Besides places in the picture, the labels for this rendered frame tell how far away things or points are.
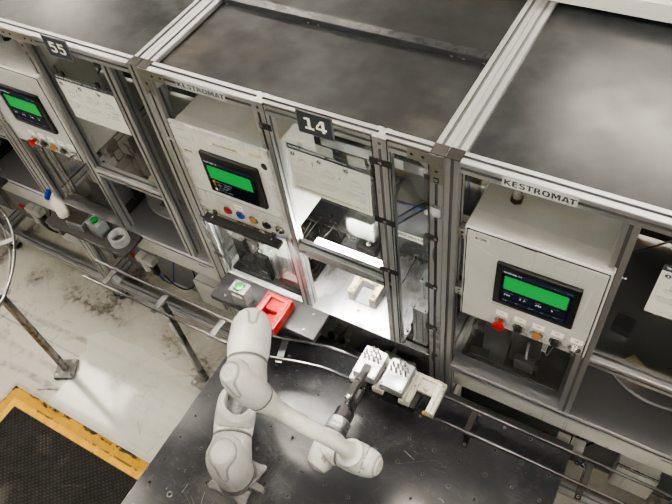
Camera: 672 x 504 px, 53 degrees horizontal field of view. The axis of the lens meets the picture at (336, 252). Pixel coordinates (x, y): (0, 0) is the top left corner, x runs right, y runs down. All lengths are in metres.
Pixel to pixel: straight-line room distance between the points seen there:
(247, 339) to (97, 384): 2.05
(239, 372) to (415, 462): 0.98
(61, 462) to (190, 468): 1.19
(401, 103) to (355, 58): 0.27
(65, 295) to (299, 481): 2.32
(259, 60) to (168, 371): 2.22
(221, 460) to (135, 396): 1.46
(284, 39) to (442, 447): 1.67
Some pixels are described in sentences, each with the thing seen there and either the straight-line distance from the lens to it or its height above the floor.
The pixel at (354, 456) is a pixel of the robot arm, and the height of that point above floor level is 1.04.
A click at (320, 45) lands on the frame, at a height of 2.01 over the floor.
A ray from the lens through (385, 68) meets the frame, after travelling 2.15.
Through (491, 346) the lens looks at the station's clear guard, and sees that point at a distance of 2.51.
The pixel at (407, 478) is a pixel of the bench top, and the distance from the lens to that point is 2.77.
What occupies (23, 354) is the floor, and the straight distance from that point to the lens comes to 4.45.
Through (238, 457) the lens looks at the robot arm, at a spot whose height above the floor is 0.93.
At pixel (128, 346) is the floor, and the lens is 4.17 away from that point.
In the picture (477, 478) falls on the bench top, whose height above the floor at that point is 0.68.
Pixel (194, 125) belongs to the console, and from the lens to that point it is 2.39.
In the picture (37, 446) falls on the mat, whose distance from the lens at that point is 4.08.
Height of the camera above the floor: 3.30
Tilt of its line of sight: 52 degrees down
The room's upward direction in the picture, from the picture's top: 10 degrees counter-clockwise
